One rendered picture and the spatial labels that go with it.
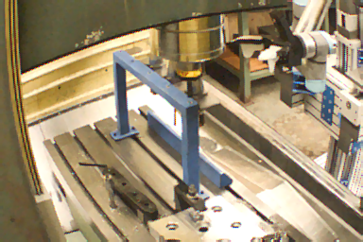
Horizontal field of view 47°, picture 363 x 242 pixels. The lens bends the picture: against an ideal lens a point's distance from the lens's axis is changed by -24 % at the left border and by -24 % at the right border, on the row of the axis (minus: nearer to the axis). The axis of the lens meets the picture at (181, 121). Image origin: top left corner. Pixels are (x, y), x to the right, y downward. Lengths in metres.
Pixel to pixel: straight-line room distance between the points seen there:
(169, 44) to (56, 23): 0.32
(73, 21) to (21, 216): 0.36
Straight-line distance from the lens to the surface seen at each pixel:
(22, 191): 0.65
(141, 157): 1.79
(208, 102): 1.44
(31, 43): 0.80
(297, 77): 2.12
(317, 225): 1.78
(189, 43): 1.02
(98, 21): 0.84
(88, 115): 2.21
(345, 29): 2.02
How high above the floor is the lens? 1.92
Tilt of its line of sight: 31 degrees down
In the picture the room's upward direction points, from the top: 2 degrees counter-clockwise
